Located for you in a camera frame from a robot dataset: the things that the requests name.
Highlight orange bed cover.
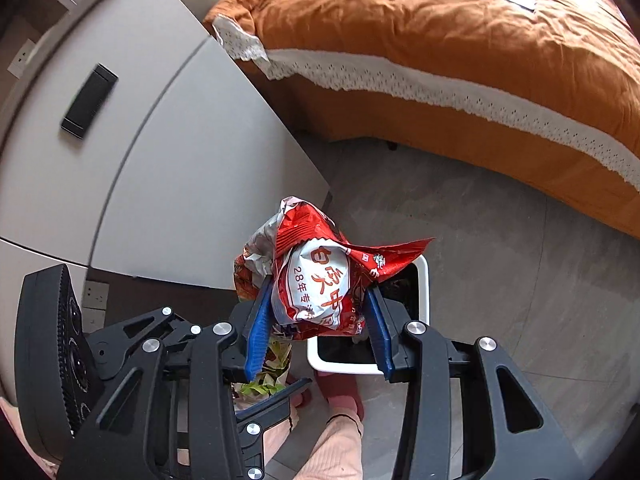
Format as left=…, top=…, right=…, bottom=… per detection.
left=204, top=0, right=639, bottom=236

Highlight red white snack bag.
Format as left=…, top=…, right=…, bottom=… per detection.
left=233, top=196, right=430, bottom=340

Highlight white cabinet with handle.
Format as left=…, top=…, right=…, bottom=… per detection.
left=1, top=0, right=329, bottom=398

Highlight red green wrapper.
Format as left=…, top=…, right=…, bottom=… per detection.
left=231, top=337, right=292, bottom=411

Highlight white trash bin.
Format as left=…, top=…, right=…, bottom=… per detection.
left=307, top=256, right=431, bottom=382

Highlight person leg pink trousers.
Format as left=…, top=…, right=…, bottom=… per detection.
left=261, top=372, right=367, bottom=480

